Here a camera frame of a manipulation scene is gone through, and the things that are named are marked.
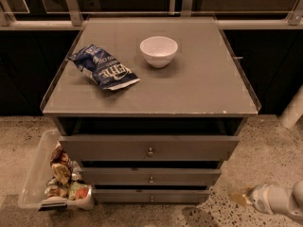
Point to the white ceramic bowl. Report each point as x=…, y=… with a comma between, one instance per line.
x=158, y=51

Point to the brown snack packet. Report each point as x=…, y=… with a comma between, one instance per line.
x=61, y=165

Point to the metal railing frame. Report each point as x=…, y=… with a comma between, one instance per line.
x=75, y=14

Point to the clear plastic bin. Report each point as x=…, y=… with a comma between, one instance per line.
x=33, y=195

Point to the grey drawer cabinet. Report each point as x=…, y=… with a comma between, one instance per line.
x=203, y=91

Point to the grey top drawer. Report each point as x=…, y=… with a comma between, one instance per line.
x=148, y=147

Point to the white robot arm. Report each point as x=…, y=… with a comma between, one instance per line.
x=271, y=199

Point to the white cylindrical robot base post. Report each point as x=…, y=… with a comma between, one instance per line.
x=293, y=111

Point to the grey bottom drawer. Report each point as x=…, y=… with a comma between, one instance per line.
x=148, y=195

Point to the green orange snack packet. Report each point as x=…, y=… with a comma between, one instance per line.
x=78, y=191

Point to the grey drawer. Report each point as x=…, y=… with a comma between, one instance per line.
x=150, y=176
x=148, y=147
x=148, y=195

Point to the silver foil snack packet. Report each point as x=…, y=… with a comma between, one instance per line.
x=76, y=176

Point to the blue Kettle chip bag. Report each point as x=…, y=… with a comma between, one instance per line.
x=102, y=68

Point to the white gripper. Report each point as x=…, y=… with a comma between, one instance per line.
x=259, y=198

